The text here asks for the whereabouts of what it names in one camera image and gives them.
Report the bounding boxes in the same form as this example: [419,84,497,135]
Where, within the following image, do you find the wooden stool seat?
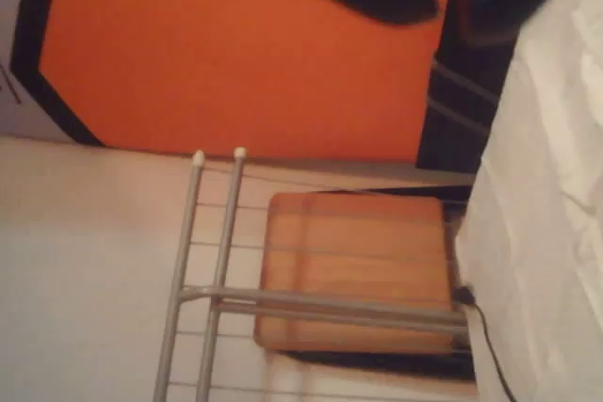
[253,192,461,354]

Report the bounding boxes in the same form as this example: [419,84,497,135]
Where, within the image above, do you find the grey metal drying rack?
[153,57,500,402]

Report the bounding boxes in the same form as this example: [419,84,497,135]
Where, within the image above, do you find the black power cable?
[454,284,517,402]

